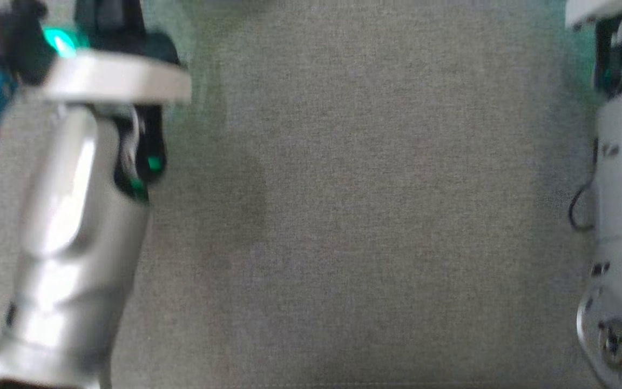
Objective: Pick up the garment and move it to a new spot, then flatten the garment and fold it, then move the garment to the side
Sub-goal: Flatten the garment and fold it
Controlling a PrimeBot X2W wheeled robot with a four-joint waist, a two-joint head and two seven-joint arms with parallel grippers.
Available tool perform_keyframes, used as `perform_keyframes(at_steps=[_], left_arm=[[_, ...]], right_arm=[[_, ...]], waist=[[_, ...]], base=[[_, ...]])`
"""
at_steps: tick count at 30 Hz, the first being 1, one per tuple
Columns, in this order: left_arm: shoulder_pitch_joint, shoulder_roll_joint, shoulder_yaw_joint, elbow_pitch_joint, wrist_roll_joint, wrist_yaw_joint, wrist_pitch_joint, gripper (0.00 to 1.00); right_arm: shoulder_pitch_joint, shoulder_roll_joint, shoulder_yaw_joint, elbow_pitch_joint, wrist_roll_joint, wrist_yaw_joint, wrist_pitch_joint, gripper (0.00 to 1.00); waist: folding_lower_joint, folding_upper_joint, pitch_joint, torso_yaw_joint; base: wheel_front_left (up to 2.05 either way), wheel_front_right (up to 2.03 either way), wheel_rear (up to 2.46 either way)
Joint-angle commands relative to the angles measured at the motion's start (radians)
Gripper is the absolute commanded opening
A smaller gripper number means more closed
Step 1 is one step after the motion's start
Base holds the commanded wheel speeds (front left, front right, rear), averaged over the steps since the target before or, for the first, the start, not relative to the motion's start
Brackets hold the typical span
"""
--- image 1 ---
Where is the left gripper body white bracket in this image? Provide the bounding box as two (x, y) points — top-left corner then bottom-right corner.
(41, 0), (192, 104)

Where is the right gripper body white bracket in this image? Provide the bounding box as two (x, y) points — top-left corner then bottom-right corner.
(565, 0), (622, 99)

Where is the large grey sofa seat cushion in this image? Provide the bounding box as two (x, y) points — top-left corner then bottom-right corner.
(0, 0), (622, 389)

